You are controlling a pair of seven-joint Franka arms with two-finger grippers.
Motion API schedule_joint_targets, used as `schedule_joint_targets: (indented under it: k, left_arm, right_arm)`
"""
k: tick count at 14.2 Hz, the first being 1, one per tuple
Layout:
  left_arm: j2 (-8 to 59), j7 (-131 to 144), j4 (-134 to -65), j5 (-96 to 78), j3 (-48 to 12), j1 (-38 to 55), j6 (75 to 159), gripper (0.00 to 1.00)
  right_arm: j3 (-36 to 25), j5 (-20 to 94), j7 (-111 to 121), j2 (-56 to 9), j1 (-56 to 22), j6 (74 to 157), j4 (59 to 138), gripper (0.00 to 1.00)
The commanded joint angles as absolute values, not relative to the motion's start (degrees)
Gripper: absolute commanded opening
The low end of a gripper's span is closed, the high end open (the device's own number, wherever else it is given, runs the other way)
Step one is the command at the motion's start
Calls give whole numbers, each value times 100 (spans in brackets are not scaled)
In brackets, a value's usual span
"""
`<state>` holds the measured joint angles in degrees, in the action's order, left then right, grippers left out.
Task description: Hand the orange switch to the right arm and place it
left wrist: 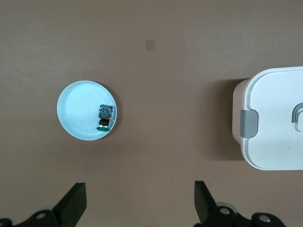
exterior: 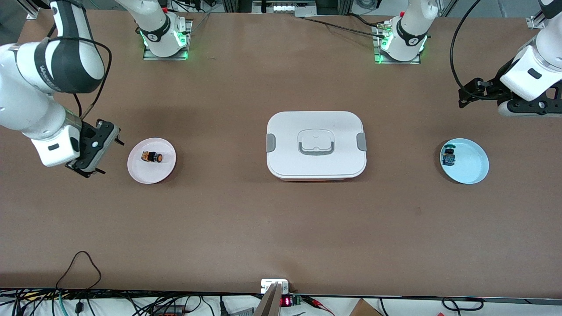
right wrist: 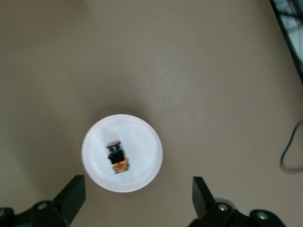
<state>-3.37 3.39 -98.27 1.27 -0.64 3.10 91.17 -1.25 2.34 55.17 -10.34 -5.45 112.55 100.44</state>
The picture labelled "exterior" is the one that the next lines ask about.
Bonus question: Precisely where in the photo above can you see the black looped floor cable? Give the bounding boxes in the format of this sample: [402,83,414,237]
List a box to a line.
[441,297,484,311]

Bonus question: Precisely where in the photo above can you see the round light blue plate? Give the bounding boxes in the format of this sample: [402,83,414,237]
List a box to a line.
[440,138,490,185]

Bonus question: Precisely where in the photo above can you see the silver device with white label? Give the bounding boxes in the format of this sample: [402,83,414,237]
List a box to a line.
[252,0,317,17]

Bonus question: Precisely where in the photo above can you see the thin black looped cable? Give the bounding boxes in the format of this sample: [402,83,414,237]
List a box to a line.
[56,251,102,290]

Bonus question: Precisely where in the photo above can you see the white bracket with wooden bar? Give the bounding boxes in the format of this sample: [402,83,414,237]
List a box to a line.
[255,279,290,316]

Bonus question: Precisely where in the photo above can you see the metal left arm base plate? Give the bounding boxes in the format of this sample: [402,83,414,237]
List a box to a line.
[373,22,421,65]

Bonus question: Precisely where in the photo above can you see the grey lunch box lid handle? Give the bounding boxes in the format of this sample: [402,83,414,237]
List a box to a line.
[297,129,336,156]

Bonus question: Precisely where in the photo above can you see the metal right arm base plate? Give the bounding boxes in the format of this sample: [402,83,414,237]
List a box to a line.
[143,20,193,61]

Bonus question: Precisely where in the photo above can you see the brown cardboard box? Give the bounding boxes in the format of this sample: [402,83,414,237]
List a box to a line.
[349,298,382,316]

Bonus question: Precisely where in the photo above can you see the white lidded lunch box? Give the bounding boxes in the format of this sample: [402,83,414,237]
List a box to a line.
[266,111,367,182]

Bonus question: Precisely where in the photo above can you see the round pink plate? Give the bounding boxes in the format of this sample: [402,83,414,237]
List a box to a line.
[127,137,177,184]

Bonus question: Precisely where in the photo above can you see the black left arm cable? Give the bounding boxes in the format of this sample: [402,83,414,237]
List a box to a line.
[450,0,505,101]

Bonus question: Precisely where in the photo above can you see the red clip test lead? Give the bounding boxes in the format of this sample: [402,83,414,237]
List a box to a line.
[303,296,335,316]

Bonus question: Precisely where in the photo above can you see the aluminium frame corner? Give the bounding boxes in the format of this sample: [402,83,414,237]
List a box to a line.
[18,0,51,20]

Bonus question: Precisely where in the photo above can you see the black cable across table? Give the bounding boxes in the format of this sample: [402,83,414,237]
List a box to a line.
[299,16,387,38]

